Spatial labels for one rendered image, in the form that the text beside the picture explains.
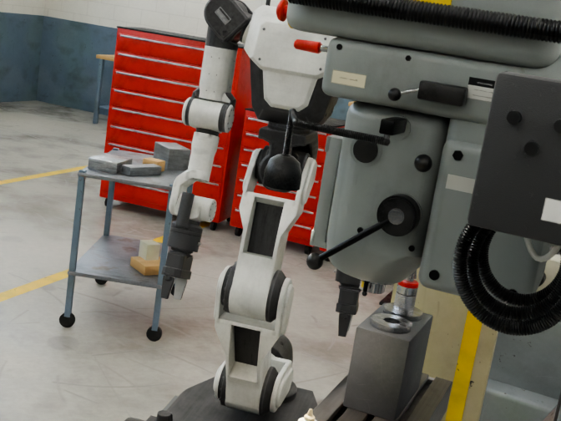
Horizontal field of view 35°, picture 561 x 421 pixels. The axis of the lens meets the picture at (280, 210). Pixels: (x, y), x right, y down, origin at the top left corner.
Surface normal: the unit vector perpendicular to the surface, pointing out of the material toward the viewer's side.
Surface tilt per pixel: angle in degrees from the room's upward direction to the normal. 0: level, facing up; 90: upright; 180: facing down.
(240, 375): 30
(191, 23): 90
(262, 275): 66
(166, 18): 90
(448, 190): 90
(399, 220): 90
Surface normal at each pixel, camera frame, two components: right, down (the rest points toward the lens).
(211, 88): -0.21, 0.14
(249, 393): -0.26, 0.44
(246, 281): -0.15, -0.23
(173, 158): 0.52, 0.26
